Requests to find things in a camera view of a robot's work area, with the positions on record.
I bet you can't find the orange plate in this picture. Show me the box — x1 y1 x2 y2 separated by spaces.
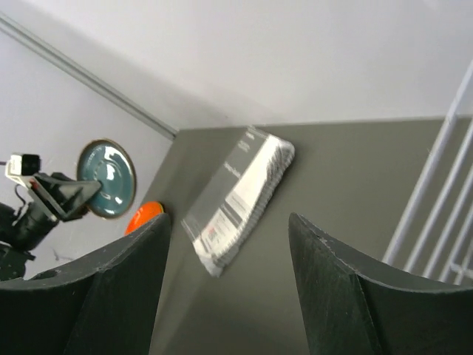
124 201 165 235

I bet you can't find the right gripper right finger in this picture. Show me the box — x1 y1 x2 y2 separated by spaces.
288 213 472 354

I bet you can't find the white wire dish rack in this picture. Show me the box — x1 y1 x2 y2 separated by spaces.
382 64 472 285

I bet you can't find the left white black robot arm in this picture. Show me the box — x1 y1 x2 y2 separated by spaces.
1 172 102 281

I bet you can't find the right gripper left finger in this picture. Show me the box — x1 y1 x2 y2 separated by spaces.
1 214 171 354

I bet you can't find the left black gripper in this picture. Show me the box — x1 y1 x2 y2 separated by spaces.
14 172 102 229

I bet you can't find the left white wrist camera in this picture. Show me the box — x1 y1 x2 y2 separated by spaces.
4 153 41 188

